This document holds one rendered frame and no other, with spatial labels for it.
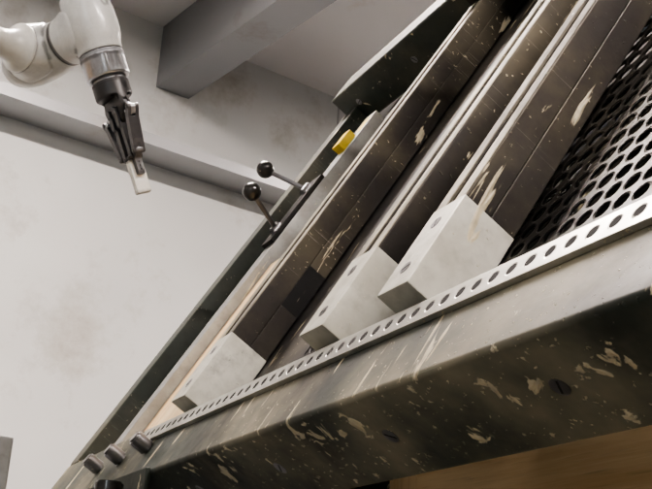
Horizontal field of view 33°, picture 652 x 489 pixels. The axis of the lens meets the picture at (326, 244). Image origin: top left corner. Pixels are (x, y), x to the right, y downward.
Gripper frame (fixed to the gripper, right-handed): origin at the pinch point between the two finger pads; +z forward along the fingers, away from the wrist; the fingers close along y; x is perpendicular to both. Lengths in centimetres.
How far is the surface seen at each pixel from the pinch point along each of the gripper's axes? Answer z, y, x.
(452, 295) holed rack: 43, -121, 40
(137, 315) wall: -1, 305, -144
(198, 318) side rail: 29.5, 15.4, -12.1
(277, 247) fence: 21.7, -9.2, -20.5
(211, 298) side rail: 25.9, 15.2, -16.5
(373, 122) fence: 0, -12, -53
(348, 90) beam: -14, 9, -67
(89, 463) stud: 50, -13, 32
